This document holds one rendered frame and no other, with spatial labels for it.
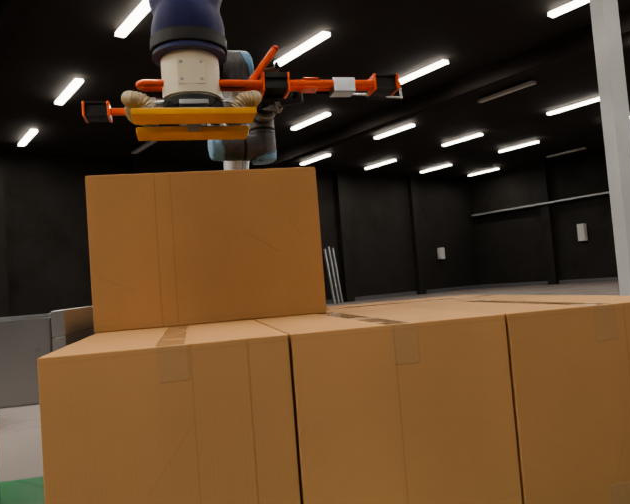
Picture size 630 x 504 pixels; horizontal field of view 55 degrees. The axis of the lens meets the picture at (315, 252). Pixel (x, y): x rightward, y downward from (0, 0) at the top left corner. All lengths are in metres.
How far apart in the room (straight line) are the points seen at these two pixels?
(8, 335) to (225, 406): 0.64
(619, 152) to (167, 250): 3.39
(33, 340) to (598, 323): 1.18
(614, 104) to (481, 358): 3.49
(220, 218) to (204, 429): 0.72
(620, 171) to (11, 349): 3.76
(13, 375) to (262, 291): 0.61
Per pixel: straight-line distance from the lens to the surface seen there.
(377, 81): 1.98
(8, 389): 1.53
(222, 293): 1.61
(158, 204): 1.62
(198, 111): 1.73
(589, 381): 1.26
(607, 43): 4.60
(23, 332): 1.51
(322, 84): 1.93
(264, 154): 2.14
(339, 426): 1.07
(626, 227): 4.38
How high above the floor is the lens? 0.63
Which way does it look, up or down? 3 degrees up
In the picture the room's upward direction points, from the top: 4 degrees counter-clockwise
